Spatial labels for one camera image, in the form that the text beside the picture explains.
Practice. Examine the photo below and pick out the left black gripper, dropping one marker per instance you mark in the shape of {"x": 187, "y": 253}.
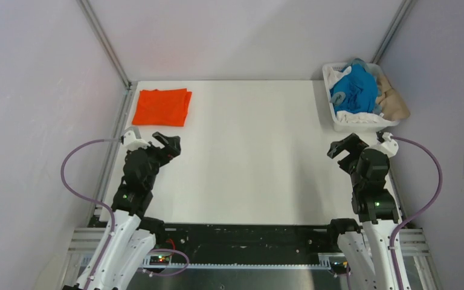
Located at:
{"x": 171, "y": 150}

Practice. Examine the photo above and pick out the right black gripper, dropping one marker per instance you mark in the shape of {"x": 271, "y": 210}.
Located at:
{"x": 353, "y": 144}

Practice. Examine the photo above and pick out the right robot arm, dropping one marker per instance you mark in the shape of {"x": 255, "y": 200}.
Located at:
{"x": 370, "y": 243}

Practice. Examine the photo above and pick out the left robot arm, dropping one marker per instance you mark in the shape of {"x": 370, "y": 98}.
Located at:
{"x": 129, "y": 236}

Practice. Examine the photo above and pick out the folded orange t shirt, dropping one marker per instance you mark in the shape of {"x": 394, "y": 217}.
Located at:
{"x": 162, "y": 107}

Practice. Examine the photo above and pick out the white laundry basket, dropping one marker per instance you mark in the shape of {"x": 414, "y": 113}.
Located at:
{"x": 340, "y": 126}

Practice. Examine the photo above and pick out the beige t shirt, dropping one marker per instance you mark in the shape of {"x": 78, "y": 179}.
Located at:
{"x": 393, "y": 106}

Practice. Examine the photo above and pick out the grey blue t shirt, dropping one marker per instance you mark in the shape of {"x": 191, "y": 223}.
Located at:
{"x": 372, "y": 68}

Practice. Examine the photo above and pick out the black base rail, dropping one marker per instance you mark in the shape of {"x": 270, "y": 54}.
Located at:
{"x": 242, "y": 246}

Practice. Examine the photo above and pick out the right aluminium frame post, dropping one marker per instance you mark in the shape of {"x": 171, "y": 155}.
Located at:
{"x": 400, "y": 16}

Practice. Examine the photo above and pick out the aluminium frame post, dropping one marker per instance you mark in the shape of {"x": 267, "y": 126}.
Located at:
{"x": 400, "y": 16}
{"x": 100, "y": 34}

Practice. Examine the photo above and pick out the left aluminium frame post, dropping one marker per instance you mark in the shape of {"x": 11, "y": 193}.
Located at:
{"x": 100, "y": 34}

